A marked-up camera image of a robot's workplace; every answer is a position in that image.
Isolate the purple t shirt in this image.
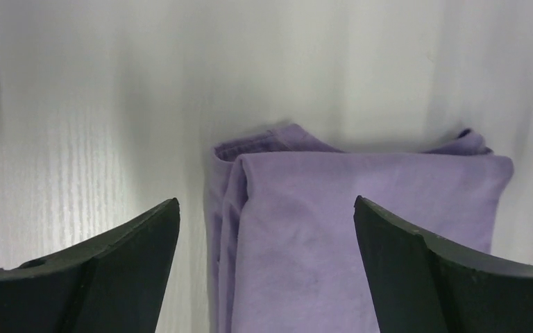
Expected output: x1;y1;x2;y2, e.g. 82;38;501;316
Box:
208;124;514;332

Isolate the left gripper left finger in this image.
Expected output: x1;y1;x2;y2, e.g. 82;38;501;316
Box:
0;198;180;332

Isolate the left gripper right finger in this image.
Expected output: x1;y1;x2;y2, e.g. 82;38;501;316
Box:
354;197;533;332

